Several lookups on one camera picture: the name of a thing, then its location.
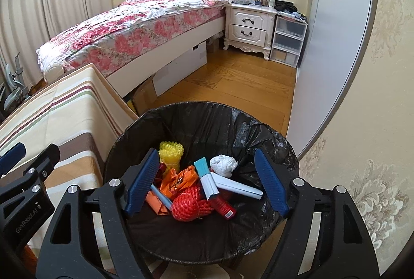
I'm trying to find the light blue stick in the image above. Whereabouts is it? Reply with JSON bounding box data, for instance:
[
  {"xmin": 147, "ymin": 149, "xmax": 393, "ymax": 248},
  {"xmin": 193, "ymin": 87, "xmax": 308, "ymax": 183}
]
[{"xmin": 150, "ymin": 185, "xmax": 173, "ymax": 212}]

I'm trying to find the orange snack wrapper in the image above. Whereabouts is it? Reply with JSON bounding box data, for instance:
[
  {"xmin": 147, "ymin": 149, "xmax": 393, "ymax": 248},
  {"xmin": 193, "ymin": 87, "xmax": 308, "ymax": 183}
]
[{"xmin": 160, "ymin": 166, "xmax": 198, "ymax": 202}]

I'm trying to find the grey desk chair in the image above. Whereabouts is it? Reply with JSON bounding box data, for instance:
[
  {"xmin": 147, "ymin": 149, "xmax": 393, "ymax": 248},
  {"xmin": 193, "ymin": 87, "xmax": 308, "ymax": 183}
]
[{"xmin": 0, "ymin": 53, "xmax": 31, "ymax": 118}]

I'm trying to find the plastic drawer unit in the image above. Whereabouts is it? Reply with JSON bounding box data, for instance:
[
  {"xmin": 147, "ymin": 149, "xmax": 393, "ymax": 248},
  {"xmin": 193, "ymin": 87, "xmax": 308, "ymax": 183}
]
[{"xmin": 269, "ymin": 14, "xmax": 308, "ymax": 69}]

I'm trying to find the white wardrobe door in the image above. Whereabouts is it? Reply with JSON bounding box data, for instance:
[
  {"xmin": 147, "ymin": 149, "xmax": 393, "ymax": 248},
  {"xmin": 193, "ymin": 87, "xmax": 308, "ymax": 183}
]
[{"xmin": 286, "ymin": 0, "xmax": 379, "ymax": 160}]

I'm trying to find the white tissue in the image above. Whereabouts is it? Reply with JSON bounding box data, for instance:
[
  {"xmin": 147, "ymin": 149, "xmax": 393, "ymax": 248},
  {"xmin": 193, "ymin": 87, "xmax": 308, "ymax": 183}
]
[{"xmin": 210, "ymin": 154, "xmax": 239, "ymax": 178}]

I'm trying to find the white storage box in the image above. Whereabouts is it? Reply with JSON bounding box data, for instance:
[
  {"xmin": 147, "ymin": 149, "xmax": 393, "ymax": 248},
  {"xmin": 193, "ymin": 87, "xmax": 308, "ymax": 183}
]
[{"xmin": 152, "ymin": 40, "xmax": 208, "ymax": 97}]

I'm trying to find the red bottle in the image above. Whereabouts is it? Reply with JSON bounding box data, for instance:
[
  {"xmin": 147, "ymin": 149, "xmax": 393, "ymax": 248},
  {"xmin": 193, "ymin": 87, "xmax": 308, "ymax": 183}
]
[{"xmin": 207, "ymin": 195, "xmax": 236, "ymax": 220}]

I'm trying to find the trash bin with black bag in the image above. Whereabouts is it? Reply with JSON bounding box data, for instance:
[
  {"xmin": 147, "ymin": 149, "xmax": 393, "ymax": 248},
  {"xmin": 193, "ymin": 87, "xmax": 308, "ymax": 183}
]
[{"xmin": 103, "ymin": 101, "xmax": 300, "ymax": 270}]

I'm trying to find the white nightstand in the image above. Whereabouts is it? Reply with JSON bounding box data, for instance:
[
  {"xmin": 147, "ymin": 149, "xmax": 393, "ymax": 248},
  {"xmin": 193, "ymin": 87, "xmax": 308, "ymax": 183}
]
[{"xmin": 223, "ymin": 3, "xmax": 279, "ymax": 60}]

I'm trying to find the yellow foam fruit net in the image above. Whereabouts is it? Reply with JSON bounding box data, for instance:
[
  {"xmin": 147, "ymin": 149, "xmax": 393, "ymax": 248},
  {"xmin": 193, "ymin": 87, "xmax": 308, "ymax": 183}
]
[{"xmin": 158, "ymin": 141, "xmax": 185, "ymax": 174}]

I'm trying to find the orange plastic bag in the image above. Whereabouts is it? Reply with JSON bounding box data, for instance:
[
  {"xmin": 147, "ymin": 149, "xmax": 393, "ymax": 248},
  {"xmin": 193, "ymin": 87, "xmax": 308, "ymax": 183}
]
[{"xmin": 145, "ymin": 192, "xmax": 172, "ymax": 216}]

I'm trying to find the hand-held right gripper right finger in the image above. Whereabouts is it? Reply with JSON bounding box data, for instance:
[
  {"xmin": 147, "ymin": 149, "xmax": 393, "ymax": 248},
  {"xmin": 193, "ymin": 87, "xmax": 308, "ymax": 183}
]
[{"xmin": 254, "ymin": 147, "xmax": 380, "ymax": 279}]

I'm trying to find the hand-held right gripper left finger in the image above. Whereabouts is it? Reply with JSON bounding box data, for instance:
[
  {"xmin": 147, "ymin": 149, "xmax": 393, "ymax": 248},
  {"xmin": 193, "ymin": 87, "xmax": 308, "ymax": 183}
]
[{"xmin": 38, "ymin": 147, "xmax": 161, "ymax": 279}]

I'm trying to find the floral quilt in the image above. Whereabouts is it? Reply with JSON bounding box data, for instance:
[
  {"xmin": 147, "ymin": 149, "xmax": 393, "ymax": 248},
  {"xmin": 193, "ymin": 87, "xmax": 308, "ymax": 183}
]
[{"xmin": 36, "ymin": 0, "xmax": 230, "ymax": 76}]

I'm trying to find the white toothpaste tube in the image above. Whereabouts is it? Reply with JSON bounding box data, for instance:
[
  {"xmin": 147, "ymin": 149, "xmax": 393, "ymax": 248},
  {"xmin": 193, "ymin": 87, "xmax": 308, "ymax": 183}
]
[{"xmin": 193, "ymin": 157, "xmax": 221, "ymax": 201}]

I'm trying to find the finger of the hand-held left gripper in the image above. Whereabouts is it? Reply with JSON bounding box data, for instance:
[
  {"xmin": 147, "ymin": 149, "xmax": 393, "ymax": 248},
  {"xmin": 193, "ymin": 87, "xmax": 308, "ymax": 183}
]
[
  {"xmin": 0, "ymin": 144, "xmax": 61, "ymax": 199},
  {"xmin": 0, "ymin": 142, "xmax": 26, "ymax": 176}
]

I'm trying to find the brown cardboard box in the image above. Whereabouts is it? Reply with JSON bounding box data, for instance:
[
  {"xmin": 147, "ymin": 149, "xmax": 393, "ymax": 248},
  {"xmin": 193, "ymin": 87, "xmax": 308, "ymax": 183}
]
[{"xmin": 129, "ymin": 75, "xmax": 158, "ymax": 116}]

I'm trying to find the striped cloth table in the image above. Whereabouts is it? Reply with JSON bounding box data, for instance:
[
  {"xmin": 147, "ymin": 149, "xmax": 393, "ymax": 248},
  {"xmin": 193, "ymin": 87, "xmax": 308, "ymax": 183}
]
[{"xmin": 0, "ymin": 63, "xmax": 139, "ymax": 254}]

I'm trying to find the dark clothes pile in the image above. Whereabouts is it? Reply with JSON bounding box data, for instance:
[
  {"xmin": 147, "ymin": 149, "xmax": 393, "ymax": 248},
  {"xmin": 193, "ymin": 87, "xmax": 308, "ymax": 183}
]
[{"xmin": 274, "ymin": 0, "xmax": 307, "ymax": 21}]

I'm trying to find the white and blue box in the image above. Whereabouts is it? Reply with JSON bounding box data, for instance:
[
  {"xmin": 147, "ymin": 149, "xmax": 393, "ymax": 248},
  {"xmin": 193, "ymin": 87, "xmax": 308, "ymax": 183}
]
[{"xmin": 212, "ymin": 173, "xmax": 263, "ymax": 201}]

